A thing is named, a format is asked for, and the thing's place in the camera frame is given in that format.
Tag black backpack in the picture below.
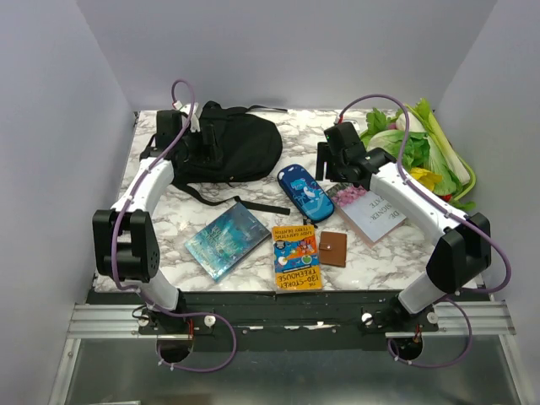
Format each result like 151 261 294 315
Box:
165 101 283 206

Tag brown leather wallet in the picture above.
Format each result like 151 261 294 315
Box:
319 231 347 267

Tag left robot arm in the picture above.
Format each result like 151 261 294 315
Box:
92 111 198 333

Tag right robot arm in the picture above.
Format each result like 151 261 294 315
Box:
316 122 492 331

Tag blue dinosaur pencil case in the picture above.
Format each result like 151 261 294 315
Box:
277 164 334 224

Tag white book pink flowers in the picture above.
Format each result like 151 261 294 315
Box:
327 183 406 247

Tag napa cabbage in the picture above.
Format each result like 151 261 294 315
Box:
366 129 430 170

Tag green vegetable tray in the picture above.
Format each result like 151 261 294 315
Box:
359 130 474 207

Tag white daikon radish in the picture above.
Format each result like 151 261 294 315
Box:
395 112 426 132

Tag yellow flower vegetable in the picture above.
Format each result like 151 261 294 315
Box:
409 167 443 192

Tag green celery stalk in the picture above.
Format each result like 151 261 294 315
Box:
405 98 476 186

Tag orange treehouse book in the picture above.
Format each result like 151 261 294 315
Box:
272 224 322 293

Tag teal fantasy book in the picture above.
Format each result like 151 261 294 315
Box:
185 202 271 281

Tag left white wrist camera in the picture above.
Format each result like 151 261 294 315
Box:
172 100 201 132

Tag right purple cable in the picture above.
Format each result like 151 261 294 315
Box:
335 93 512 367

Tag aluminium mounting rail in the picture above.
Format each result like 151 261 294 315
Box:
67 301 516 340

